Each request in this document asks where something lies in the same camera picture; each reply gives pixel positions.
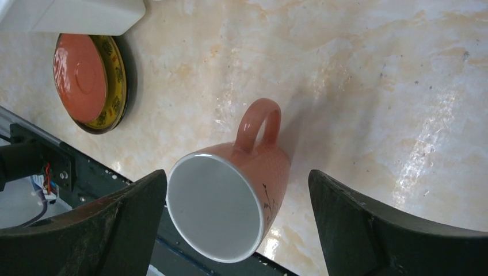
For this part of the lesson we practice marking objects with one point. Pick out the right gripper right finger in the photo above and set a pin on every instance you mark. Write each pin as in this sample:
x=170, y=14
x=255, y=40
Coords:
x=360, y=235

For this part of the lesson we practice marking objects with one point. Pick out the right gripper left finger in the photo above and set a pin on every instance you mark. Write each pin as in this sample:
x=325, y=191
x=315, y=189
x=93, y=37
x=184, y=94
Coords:
x=113, y=235

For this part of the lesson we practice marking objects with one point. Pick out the white plastic dish rack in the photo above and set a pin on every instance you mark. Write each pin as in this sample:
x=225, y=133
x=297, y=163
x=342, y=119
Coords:
x=70, y=16

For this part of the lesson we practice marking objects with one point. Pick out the salmon mug white interior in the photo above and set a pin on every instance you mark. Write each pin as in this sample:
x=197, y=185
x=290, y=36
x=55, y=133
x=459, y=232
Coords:
x=223, y=199

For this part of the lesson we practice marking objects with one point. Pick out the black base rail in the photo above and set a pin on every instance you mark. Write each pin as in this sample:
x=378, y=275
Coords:
x=81, y=180

